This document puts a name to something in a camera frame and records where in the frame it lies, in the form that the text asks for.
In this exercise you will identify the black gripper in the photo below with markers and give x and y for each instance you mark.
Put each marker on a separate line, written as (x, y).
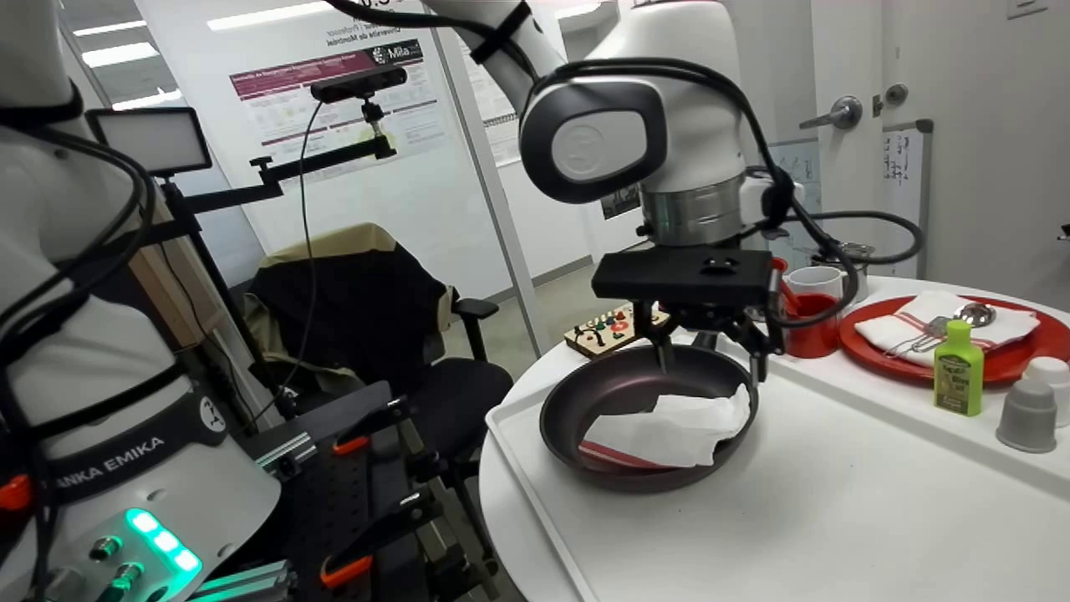
(694, 284)

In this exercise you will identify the white red-striped tissue cloth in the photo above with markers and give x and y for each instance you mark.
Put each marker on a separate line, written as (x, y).
(677, 433)

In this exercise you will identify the black frying pan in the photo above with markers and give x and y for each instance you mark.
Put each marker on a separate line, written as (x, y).
(631, 382)

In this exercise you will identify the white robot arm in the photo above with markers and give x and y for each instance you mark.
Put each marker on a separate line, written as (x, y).
(655, 109)

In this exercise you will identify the robot base with green lights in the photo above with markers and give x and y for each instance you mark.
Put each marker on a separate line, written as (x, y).
(123, 479)

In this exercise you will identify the red mug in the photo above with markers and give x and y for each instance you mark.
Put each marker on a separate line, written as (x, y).
(814, 324)

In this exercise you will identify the white mug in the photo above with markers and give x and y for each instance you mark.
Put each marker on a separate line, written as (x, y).
(819, 283)

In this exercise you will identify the white folded napkin on plate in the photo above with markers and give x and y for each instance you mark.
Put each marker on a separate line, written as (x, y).
(916, 324)

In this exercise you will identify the green sauce bottle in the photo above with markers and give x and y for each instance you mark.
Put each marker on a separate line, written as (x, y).
(958, 369)

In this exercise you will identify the red plate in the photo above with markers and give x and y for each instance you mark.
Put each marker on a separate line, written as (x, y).
(1006, 363)

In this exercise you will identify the grey salt shaker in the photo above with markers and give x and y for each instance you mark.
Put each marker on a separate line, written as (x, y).
(1030, 408)

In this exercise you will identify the dark office chair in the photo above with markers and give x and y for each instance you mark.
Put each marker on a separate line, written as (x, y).
(364, 305)

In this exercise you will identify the small white light panel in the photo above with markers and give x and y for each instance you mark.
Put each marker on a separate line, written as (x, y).
(158, 139)

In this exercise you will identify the wooden switch busy board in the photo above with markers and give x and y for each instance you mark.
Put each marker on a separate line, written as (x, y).
(603, 331)

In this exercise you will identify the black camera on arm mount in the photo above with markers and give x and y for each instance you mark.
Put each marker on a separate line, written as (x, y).
(359, 85)

